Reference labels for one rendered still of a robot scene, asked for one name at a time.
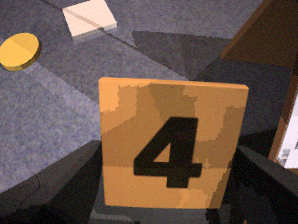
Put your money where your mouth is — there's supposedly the yellow round disc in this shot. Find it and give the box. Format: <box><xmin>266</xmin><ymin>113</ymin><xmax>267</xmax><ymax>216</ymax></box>
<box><xmin>0</xmin><ymin>34</ymin><xmax>41</xmax><ymax>71</ymax></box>

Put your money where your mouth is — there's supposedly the beige flat square tile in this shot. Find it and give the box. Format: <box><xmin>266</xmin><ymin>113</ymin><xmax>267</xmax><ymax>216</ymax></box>
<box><xmin>63</xmin><ymin>0</ymin><xmax>117</xmax><ymax>40</ymax></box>

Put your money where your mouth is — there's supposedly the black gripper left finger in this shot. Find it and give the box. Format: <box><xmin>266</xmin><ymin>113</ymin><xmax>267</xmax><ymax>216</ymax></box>
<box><xmin>0</xmin><ymin>140</ymin><xmax>102</xmax><ymax>224</ymax></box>

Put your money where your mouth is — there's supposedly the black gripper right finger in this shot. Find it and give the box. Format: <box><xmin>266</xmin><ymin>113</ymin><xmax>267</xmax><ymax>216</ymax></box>
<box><xmin>231</xmin><ymin>145</ymin><xmax>298</xmax><ymax>224</ymax></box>

